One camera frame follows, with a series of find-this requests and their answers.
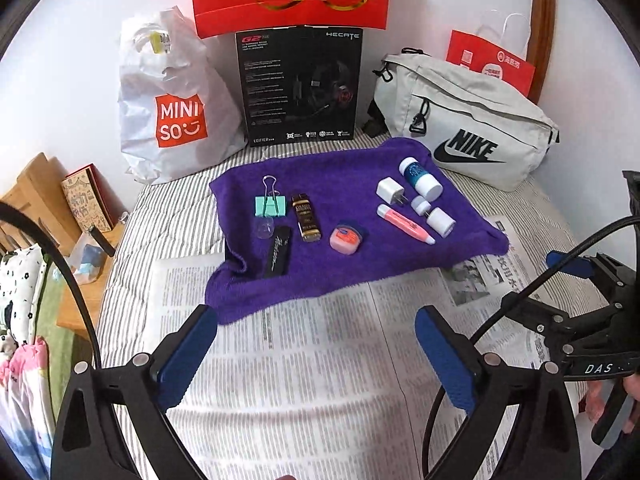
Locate black cable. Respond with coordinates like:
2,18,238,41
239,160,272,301
0,202,201,480
424,215,640,480

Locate black gold tube box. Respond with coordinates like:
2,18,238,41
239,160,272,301
291,192,321,243

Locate green binder clip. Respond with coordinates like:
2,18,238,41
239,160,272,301
254,175,287,219

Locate pink cloth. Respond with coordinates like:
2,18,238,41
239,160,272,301
0,337,56,476

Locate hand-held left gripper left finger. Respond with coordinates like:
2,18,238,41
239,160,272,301
50,304,218,480

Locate newspaper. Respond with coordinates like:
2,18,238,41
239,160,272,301
145,215,608,480

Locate purple towel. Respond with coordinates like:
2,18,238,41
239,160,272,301
205,137,510,326

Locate white floral cloth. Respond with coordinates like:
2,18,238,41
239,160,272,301
0,245,48,356

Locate brown wooden headboard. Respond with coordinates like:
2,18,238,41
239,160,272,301
527,0,558,103

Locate green cloth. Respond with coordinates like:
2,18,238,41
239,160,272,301
20,280,91,411

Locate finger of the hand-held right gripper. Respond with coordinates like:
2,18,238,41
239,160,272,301
501,292,577,356
545,250,627,288

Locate white charger plug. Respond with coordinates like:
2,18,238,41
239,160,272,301
376,176,407,207

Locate red paper bag white handles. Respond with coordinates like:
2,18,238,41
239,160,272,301
446,10,536,98

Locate white and blue bottle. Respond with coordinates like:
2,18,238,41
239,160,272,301
398,157,443,198

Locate black strap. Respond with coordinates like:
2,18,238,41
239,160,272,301
90,227,113,256

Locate black box with white script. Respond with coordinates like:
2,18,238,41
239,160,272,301
261,225,292,278

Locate pink round tin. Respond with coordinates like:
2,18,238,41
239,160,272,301
329,223,362,256

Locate white cylinder container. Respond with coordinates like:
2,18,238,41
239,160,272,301
425,208,456,237

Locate clear plastic bag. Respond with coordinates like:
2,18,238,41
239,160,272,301
67,240,108,283

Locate pink tube with white cap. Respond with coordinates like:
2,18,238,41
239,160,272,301
376,203,437,246

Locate wooden bedside table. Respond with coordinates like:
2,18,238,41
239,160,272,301
0,152,128,331

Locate grey waist bag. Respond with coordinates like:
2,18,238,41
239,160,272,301
367,49,561,192

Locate person's right hand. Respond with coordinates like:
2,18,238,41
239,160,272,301
585,372,640,416

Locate black headset box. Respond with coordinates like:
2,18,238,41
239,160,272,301
235,25,363,148

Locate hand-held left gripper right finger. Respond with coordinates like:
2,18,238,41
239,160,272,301
415,305,583,480

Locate illustrated book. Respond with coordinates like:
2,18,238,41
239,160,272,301
61,164,116,233

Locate white plastic shopping bag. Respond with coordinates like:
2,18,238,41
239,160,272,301
117,6,248,186

